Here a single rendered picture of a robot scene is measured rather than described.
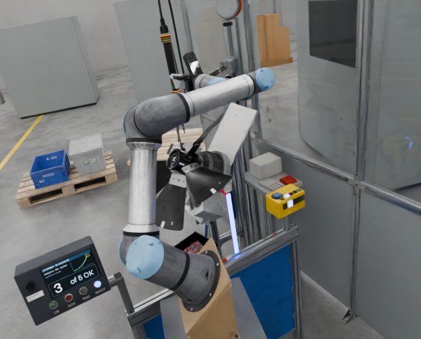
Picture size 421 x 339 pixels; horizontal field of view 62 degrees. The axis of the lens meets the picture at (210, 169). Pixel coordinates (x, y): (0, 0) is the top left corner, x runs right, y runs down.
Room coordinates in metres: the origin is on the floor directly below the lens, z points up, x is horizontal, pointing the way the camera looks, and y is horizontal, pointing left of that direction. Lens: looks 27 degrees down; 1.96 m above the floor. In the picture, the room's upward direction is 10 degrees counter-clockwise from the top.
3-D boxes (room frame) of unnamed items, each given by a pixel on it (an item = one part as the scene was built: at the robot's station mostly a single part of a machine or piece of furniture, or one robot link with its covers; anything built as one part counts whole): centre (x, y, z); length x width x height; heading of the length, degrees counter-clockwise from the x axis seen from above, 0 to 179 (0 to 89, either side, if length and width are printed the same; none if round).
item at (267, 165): (2.02, -0.35, 0.92); 0.17 x 0.16 x 0.11; 115
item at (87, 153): (4.34, 1.54, 0.31); 0.60 x 0.42 x 0.33; 14
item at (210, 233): (1.77, 0.06, 0.46); 0.09 x 0.05 x 0.91; 25
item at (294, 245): (1.42, -0.36, 0.39); 0.04 x 0.04 x 0.78; 25
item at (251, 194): (2.23, -0.26, 0.90); 0.08 x 0.06 x 1.80; 60
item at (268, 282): (1.23, 0.03, 0.45); 0.82 x 0.02 x 0.66; 115
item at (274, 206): (1.40, -0.33, 1.02); 0.16 x 0.10 x 0.11; 115
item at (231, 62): (2.14, -0.22, 1.55); 0.10 x 0.07 x 0.09; 150
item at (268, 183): (1.83, -0.35, 0.87); 0.15 x 0.09 x 0.02; 31
